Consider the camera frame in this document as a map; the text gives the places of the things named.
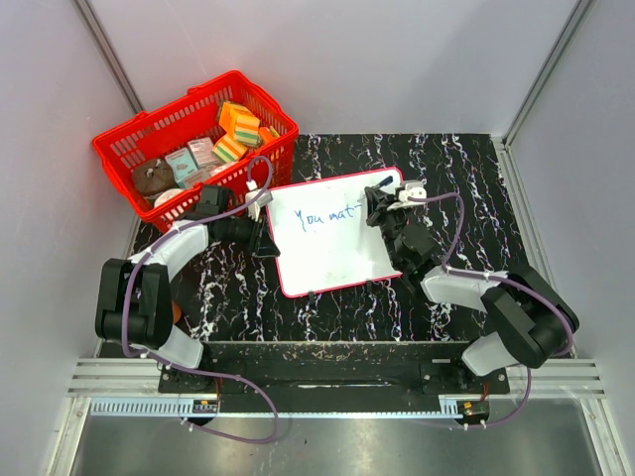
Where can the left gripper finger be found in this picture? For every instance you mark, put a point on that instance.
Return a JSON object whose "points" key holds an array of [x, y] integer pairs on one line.
{"points": [[264, 246], [263, 226]]}

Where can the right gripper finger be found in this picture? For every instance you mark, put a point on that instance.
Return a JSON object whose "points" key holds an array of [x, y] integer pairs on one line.
{"points": [[376, 195], [374, 212]]}

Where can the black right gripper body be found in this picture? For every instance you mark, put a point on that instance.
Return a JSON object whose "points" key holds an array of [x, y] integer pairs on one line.
{"points": [[391, 218]]}

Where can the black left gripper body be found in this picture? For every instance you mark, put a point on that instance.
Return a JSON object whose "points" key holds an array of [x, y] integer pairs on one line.
{"points": [[253, 242]]}

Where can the blue capped whiteboard marker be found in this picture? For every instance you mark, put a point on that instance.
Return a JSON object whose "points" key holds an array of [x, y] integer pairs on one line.
{"points": [[382, 183]]}

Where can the pink framed whiteboard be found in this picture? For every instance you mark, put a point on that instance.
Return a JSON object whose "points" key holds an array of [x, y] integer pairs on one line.
{"points": [[320, 229]]}

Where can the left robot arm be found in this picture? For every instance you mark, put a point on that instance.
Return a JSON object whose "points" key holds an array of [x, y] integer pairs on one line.
{"points": [[135, 304]]}

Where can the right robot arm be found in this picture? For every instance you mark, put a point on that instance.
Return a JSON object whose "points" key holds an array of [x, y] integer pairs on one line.
{"points": [[531, 322]]}

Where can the striped sponge block lower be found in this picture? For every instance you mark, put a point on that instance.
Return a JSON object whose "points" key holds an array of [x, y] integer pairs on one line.
{"points": [[229, 150]]}

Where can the striped sponge block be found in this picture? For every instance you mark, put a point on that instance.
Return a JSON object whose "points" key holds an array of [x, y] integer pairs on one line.
{"points": [[229, 150], [245, 130]]}

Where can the pink small box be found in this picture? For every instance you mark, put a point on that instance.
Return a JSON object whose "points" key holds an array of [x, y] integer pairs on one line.
{"points": [[202, 152]]}

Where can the teal small box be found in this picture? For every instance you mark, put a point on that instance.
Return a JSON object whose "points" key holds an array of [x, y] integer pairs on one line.
{"points": [[182, 164]]}

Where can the orange cylindrical bottle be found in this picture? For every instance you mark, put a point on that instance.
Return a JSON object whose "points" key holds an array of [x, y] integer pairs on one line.
{"points": [[177, 312]]}

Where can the brown round doughnut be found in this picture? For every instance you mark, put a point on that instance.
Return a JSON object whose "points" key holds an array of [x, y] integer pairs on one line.
{"points": [[153, 177]]}

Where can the red plastic basket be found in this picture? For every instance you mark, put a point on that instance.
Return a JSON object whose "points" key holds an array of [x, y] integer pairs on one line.
{"points": [[152, 135]]}

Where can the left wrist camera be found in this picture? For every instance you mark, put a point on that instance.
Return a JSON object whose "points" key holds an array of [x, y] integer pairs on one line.
{"points": [[256, 199]]}

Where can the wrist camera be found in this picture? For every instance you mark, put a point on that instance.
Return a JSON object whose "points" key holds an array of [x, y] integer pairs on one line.
{"points": [[410, 192], [256, 199]]}

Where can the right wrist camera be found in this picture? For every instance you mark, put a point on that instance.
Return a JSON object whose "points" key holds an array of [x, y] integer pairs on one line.
{"points": [[410, 192]]}

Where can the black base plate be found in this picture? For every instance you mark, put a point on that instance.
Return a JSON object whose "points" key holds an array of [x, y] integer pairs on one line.
{"points": [[427, 365]]}

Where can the aluminium rail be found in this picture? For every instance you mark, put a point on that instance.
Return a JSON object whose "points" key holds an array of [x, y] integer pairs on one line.
{"points": [[117, 387]]}

